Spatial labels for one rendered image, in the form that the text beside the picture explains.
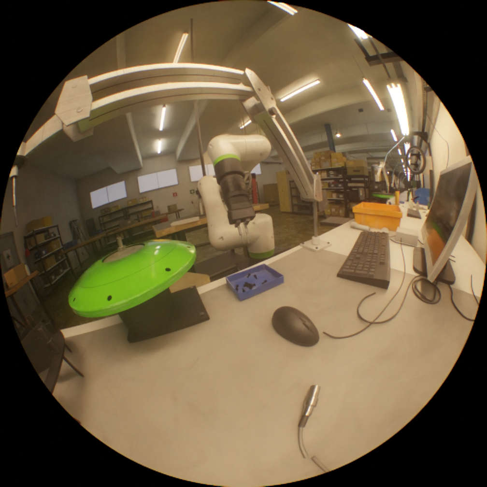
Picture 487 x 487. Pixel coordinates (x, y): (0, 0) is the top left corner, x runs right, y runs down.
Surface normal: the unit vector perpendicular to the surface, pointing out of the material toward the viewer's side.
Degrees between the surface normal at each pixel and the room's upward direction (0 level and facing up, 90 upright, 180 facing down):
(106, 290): 24
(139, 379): 0
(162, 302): 90
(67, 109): 90
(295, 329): 46
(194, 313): 0
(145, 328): 90
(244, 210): 63
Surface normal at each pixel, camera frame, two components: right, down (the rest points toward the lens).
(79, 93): 0.69, 0.13
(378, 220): -0.77, 0.37
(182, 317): -0.15, -0.94
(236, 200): 0.21, -0.05
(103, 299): 0.04, -0.76
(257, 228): 0.26, 0.19
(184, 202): 0.51, 0.20
